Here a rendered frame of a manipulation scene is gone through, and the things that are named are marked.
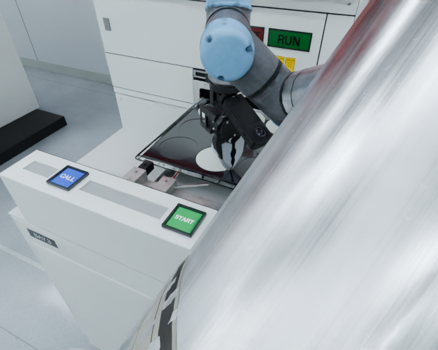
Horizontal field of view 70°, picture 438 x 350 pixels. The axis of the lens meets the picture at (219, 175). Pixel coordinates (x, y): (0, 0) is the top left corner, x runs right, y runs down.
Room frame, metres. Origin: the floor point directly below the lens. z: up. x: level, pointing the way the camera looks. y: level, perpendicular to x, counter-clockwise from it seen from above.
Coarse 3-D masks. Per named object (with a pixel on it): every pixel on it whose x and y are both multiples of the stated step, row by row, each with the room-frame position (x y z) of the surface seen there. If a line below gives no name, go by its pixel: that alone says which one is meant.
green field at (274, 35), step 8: (272, 32) 0.89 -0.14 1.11; (280, 32) 0.88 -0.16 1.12; (288, 32) 0.87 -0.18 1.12; (272, 40) 0.89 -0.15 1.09; (280, 40) 0.88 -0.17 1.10; (288, 40) 0.87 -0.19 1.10; (296, 40) 0.86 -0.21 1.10; (304, 40) 0.85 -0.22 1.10; (296, 48) 0.86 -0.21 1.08; (304, 48) 0.85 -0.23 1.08
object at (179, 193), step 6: (150, 186) 0.53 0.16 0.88; (174, 192) 0.51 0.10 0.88; (180, 192) 0.51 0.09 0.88; (186, 192) 0.51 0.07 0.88; (186, 198) 0.49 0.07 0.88; (192, 198) 0.49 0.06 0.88; (198, 198) 0.49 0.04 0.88; (204, 198) 0.49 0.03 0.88; (204, 204) 0.47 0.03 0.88; (210, 204) 0.47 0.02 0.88; (216, 204) 0.47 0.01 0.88
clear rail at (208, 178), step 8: (144, 160) 0.60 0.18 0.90; (152, 160) 0.60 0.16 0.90; (168, 168) 0.57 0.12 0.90; (176, 168) 0.57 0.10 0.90; (192, 176) 0.55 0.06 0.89; (200, 176) 0.54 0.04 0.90; (208, 176) 0.54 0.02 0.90; (216, 184) 0.52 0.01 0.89; (224, 184) 0.51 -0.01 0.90; (232, 184) 0.51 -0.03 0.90
